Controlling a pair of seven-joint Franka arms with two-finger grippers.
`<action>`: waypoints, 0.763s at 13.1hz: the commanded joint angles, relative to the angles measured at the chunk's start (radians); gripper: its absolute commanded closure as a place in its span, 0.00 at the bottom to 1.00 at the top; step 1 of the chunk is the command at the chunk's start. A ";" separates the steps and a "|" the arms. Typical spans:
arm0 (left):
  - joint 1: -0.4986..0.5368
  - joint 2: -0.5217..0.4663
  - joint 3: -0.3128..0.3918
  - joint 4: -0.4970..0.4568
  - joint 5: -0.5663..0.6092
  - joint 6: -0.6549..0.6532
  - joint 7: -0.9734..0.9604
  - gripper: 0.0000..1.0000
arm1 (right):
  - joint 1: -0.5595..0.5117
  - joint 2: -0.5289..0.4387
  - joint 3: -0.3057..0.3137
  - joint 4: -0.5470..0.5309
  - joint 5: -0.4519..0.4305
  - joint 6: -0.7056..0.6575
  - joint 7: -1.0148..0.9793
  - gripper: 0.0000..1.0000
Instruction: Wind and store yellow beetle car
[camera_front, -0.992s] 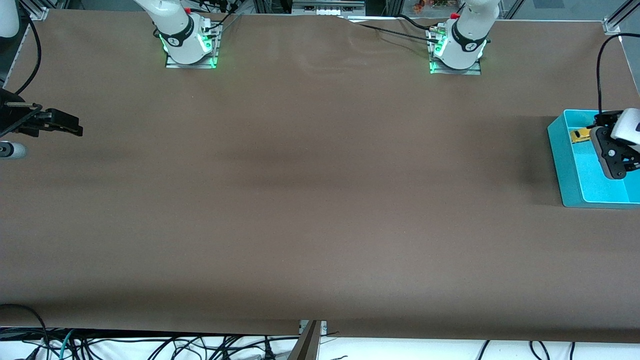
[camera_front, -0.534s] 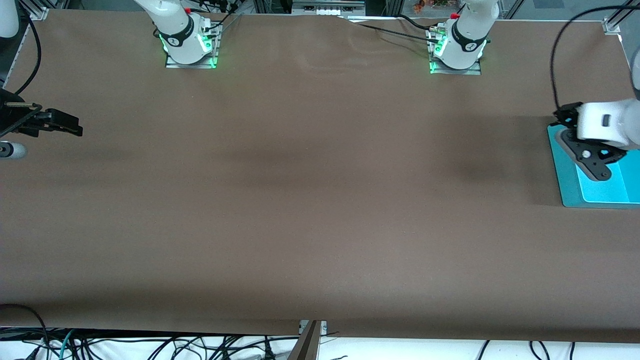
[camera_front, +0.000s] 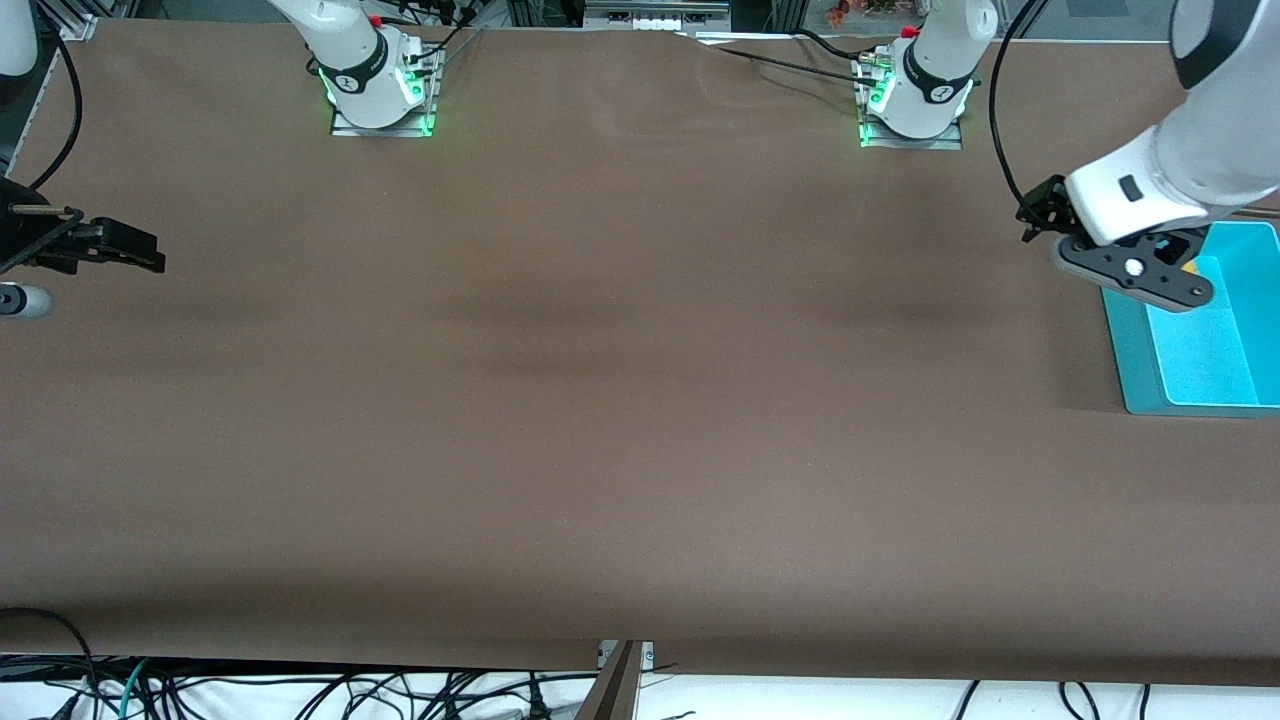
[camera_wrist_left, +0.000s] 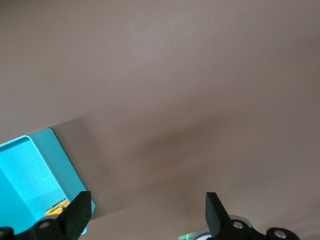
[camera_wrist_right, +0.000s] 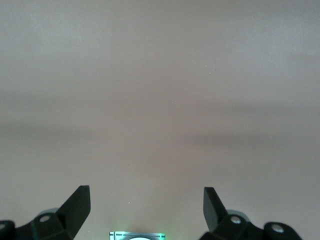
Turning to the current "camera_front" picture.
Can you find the teal plastic bin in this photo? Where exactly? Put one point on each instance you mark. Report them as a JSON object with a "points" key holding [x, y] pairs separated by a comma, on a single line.
{"points": [[1200, 360]]}

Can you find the grey power strip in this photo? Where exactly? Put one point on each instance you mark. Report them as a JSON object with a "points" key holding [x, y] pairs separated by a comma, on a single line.
{"points": [[660, 22]]}

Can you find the metal table edge bracket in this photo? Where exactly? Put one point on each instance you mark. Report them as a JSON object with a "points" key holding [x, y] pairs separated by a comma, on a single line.
{"points": [[615, 690]]}

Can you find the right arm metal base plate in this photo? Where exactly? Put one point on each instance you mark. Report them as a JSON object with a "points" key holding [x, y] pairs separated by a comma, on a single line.
{"points": [[400, 131]]}

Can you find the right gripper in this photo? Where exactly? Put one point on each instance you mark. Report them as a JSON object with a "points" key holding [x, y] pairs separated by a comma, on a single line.
{"points": [[22, 238]]}

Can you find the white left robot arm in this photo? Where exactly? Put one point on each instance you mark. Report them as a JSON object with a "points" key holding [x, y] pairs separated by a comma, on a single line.
{"points": [[1220, 150]]}

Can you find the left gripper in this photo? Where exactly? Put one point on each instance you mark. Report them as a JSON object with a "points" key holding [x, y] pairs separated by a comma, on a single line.
{"points": [[1047, 206]]}

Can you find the orange background objects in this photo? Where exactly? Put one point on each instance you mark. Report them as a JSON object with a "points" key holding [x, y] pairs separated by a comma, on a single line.
{"points": [[840, 12]]}

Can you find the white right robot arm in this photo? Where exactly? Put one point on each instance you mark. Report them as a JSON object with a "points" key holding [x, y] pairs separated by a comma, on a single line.
{"points": [[355, 60]]}

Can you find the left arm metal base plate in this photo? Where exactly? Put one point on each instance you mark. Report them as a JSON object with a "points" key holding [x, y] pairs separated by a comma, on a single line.
{"points": [[940, 143]]}

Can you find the aluminium frame corner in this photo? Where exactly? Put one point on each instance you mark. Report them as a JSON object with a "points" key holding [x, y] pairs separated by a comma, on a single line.
{"points": [[78, 20]]}

